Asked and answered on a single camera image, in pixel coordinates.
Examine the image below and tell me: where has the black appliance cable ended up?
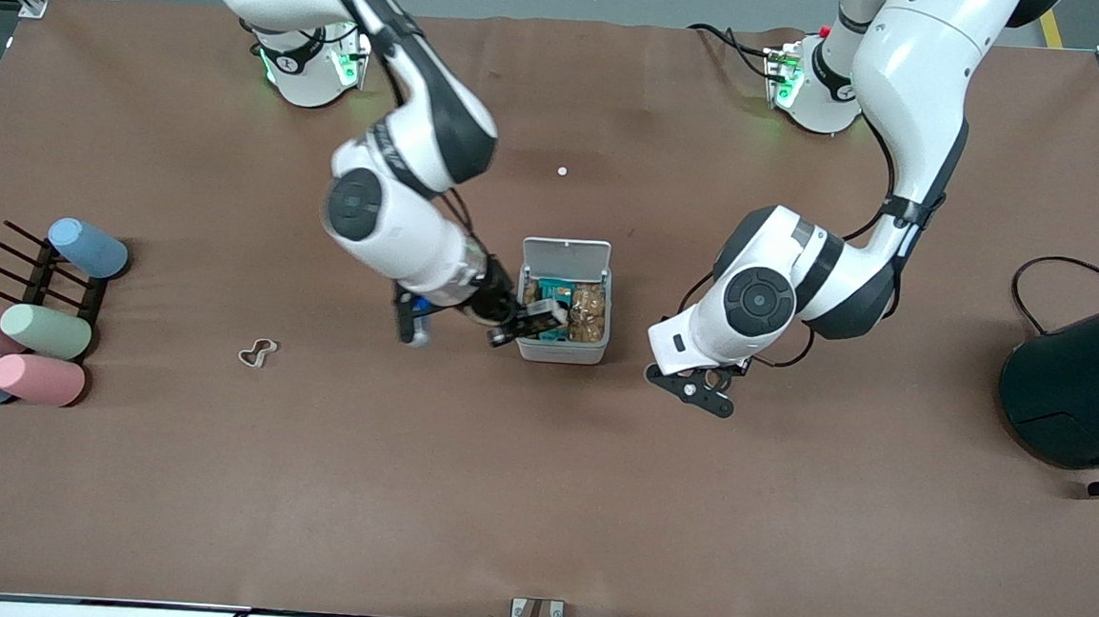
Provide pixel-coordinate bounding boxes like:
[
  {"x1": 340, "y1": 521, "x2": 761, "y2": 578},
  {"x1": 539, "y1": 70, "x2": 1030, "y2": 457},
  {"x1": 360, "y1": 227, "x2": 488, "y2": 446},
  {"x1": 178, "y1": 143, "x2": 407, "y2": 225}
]
[{"x1": 1009, "y1": 253, "x2": 1099, "y2": 340}]

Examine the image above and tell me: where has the black cup rack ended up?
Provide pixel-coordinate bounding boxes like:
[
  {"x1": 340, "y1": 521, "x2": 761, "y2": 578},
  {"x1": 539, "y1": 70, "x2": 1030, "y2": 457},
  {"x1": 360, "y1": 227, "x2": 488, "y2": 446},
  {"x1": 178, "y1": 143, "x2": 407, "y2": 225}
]
[{"x1": 0, "y1": 221, "x2": 114, "y2": 364}]

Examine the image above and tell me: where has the teal snack wrapper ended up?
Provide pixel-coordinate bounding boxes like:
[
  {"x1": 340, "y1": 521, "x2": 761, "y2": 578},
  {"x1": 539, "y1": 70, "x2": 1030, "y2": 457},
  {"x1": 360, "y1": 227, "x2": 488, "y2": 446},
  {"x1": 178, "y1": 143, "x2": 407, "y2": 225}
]
[{"x1": 532, "y1": 279, "x2": 577, "y2": 317}]

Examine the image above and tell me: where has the dark teal round appliance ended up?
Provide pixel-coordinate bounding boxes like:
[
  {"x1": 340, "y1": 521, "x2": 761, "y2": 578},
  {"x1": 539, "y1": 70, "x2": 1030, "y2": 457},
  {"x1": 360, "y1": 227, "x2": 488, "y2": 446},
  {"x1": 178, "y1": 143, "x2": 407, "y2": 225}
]
[{"x1": 995, "y1": 284, "x2": 1099, "y2": 473}]

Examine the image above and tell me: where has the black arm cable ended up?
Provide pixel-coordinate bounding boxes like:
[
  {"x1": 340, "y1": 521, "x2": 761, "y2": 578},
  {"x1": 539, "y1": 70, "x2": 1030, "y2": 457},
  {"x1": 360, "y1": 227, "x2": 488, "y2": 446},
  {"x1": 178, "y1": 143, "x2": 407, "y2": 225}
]
[{"x1": 840, "y1": 112, "x2": 902, "y2": 247}]

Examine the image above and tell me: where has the small black box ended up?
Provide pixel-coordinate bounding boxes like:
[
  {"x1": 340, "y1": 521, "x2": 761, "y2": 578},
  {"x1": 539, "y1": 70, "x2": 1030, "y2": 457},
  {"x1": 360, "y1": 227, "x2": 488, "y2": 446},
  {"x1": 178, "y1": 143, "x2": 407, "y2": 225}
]
[{"x1": 521, "y1": 305, "x2": 569, "y2": 341}]

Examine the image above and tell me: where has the white rubber band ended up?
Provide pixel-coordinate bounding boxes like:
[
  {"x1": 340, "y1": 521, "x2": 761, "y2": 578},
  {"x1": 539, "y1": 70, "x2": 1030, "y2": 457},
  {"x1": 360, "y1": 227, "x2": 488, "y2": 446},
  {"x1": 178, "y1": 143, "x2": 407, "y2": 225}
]
[{"x1": 238, "y1": 336, "x2": 280, "y2": 370}]

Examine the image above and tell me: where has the white square lidded bin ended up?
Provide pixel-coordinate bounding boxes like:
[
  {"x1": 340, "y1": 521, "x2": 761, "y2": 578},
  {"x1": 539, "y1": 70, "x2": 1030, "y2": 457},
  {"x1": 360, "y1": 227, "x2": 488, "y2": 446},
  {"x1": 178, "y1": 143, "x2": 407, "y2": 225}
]
[{"x1": 513, "y1": 236, "x2": 616, "y2": 368}]

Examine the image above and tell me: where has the brown snack packet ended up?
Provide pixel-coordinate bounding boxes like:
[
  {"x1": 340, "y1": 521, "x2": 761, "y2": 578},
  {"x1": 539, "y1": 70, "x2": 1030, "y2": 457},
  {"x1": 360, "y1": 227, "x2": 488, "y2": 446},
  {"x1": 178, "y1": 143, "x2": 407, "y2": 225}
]
[{"x1": 567, "y1": 283, "x2": 608, "y2": 343}]

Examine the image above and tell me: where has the green cup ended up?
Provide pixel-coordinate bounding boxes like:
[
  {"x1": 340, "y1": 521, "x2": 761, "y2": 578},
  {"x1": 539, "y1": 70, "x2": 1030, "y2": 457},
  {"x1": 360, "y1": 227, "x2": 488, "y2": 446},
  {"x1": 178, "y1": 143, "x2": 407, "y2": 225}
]
[{"x1": 0, "y1": 303, "x2": 94, "y2": 362}]

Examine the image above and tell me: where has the black base cable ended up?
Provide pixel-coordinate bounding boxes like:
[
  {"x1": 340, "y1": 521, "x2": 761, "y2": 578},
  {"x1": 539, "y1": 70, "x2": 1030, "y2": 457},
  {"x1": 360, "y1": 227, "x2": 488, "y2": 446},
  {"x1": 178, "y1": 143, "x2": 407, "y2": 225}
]
[{"x1": 686, "y1": 21, "x2": 779, "y2": 80}]

